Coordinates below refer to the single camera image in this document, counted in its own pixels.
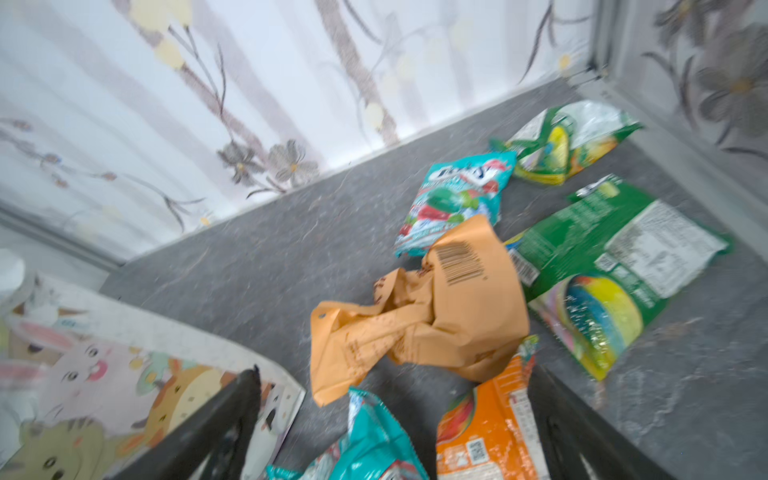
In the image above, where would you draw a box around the small green clear snack packet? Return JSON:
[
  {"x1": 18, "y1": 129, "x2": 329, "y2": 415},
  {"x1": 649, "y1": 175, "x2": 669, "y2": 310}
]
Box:
[{"x1": 490, "y1": 100, "x2": 643, "y2": 186}]

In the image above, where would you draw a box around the teal Fox's candy packet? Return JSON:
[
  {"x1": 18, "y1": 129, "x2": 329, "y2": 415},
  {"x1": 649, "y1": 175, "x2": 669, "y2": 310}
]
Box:
[{"x1": 394, "y1": 152, "x2": 517, "y2": 257}]

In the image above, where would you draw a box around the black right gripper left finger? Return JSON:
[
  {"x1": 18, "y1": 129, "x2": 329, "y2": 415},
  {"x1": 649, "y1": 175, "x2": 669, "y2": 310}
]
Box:
[{"x1": 116, "y1": 365, "x2": 262, "y2": 479}]

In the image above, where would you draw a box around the brown kraft paper bag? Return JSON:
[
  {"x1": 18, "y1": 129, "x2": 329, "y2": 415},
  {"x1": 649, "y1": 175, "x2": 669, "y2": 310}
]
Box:
[{"x1": 310, "y1": 216, "x2": 530, "y2": 406}]

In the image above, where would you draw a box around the orange snack packet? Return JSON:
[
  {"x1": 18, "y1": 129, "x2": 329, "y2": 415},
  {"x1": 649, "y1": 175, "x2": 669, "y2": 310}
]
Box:
[{"x1": 436, "y1": 335, "x2": 550, "y2": 479}]

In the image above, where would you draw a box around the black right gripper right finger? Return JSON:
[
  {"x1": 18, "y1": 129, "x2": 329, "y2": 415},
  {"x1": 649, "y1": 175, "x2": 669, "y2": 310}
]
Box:
[{"x1": 528, "y1": 366, "x2": 672, "y2": 479}]

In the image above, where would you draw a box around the white patterned paper bag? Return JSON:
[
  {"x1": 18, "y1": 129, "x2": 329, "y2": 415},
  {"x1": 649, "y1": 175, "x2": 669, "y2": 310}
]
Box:
[{"x1": 1, "y1": 250, "x2": 306, "y2": 479}]

